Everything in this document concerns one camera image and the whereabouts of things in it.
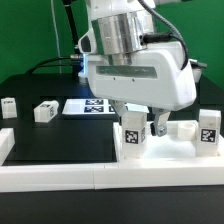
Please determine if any white barrier wall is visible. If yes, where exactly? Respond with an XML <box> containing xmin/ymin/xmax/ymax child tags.
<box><xmin>0</xmin><ymin>128</ymin><xmax>15</xmax><ymax>166</ymax></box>
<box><xmin>0</xmin><ymin>157</ymin><xmax>224</xmax><ymax>192</ymax></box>

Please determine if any white left barrier wall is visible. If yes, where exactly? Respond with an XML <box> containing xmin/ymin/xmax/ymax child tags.
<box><xmin>0</xmin><ymin>128</ymin><xmax>15</xmax><ymax>166</ymax></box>

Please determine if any black cable hose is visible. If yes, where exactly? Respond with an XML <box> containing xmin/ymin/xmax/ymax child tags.
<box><xmin>25</xmin><ymin>0</ymin><xmax>84</xmax><ymax>75</ymax></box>

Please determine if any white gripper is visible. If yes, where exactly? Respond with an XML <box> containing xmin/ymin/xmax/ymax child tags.
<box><xmin>87</xmin><ymin>41</ymin><xmax>196</xmax><ymax>137</ymax></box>

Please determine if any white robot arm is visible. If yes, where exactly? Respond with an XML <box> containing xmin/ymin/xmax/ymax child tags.
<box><xmin>78</xmin><ymin>0</ymin><xmax>196</xmax><ymax>136</ymax></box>

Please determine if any grey thin cable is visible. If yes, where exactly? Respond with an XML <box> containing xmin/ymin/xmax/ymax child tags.
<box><xmin>50</xmin><ymin>0</ymin><xmax>63</xmax><ymax>75</ymax></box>

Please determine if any white sheet with tags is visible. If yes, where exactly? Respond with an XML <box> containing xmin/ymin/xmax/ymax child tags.
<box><xmin>61</xmin><ymin>97</ymin><xmax>150</xmax><ymax>116</ymax></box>

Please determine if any white front barrier wall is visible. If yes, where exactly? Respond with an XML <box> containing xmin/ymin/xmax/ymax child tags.
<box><xmin>0</xmin><ymin>157</ymin><xmax>224</xmax><ymax>192</ymax></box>

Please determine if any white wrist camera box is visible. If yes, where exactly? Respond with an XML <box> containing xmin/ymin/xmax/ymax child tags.
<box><xmin>78</xmin><ymin>28</ymin><xmax>97</xmax><ymax>54</ymax></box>

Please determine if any white square tabletop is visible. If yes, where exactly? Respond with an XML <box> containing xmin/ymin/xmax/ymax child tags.
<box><xmin>113</xmin><ymin>120</ymin><xmax>224</xmax><ymax>160</ymax></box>

